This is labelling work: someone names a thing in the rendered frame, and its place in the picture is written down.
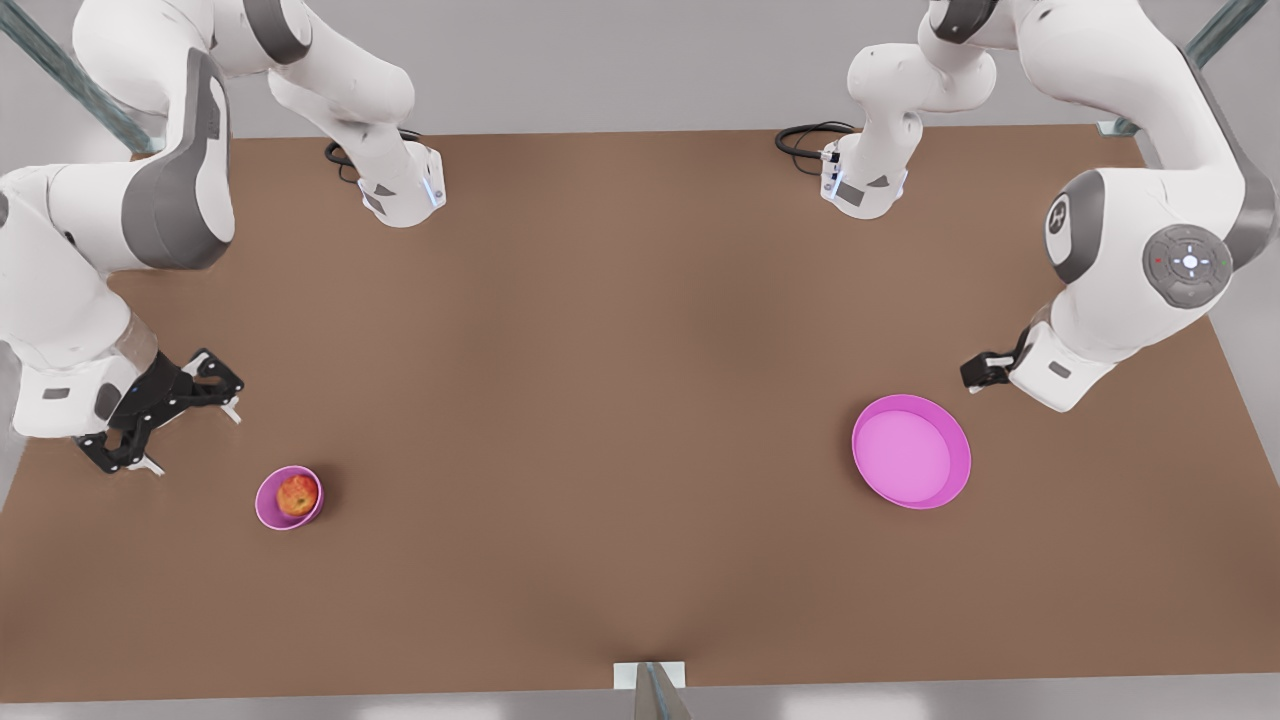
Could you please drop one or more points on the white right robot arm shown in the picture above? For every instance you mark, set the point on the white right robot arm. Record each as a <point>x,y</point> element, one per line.
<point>70,290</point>

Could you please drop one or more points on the small purple bowl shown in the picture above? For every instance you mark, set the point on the small purple bowl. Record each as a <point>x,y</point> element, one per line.
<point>267,505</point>

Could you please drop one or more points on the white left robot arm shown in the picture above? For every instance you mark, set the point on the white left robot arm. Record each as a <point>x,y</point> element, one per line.
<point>1130,300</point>

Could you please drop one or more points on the silver frame post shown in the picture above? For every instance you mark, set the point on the silver frame post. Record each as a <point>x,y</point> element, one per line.
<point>75,75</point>
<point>655,695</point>
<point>1215,30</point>

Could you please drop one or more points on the red yellow apple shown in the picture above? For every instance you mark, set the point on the red yellow apple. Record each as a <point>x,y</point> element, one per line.
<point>297,495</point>

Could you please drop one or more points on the pink round plate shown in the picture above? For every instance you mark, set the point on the pink round plate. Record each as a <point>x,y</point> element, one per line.
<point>905,455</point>

